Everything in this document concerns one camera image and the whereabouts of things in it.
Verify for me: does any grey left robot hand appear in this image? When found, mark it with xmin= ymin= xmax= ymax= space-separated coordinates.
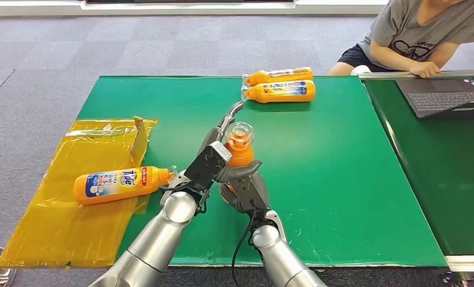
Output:
xmin=199 ymin=100 xmax=263 ymax=184

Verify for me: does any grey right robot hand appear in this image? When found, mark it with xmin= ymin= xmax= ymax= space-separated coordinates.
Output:
xmin=218 ymin=181 xmax=245 ymax=218

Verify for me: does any orange detergent bottle clear cap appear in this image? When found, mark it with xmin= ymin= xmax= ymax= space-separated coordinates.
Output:
xmin=242 ymin=66 xmax=314 ymax=87
xmin=240 ymin=80 xmax=317 ymax=104
xmin=220 ymin=121 xmax=256 ymax=203

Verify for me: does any orange Tide detergent bottle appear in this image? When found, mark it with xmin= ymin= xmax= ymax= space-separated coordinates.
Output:
xmin=72 ymin=165 xmax=179 ymax=206

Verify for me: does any large green table mat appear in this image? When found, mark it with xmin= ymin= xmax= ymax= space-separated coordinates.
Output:
xmin=77 ymin=75 xmax=448 ymax=267

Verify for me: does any yellow plastic sheet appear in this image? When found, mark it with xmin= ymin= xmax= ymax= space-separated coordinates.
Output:
xmin=0 ymin=116 xmax=159 ymax=270

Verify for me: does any dark green side table surface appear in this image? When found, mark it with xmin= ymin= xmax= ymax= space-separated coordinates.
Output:
xmin=362 ymin=76 xmax=474 ymax=257

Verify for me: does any person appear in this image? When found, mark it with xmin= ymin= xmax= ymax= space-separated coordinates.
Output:
xmin=327 ymin=0 xmax=474 ymax=79

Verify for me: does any person's hand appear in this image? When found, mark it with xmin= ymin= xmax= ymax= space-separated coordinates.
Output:
xmin=408 ymin=61 xmax=441 ymax=79

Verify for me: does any dark grey laptop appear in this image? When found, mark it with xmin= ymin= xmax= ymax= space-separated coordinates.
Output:
xmin=395 ymin=77 xmax=474 ymax=120

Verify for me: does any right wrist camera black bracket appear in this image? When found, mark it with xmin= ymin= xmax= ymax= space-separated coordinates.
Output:
xmin=229 ymin=172 xmax=272 ymax=218

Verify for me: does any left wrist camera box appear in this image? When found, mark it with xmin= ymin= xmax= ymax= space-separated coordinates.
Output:
xmin=184 ymin=141 xmax=233 ymax=192

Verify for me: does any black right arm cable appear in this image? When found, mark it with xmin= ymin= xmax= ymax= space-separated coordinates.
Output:
xmin=231 ymin=207 xmax=258 ymax=287

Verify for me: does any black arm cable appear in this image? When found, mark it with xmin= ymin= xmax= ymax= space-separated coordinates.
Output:
xmin=159 ymin=182 xmax=192 ymax=196
xmin=231 ymin=207 xmax=258 ymax=287

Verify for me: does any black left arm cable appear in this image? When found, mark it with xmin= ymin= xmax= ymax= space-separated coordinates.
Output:
xmin=159 ymin=182 xmax=192 ymax=196

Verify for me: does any aluminium table corner rail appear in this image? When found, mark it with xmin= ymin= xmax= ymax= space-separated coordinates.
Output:
xmin=445 ymin=254 xmax=474 ymax=273

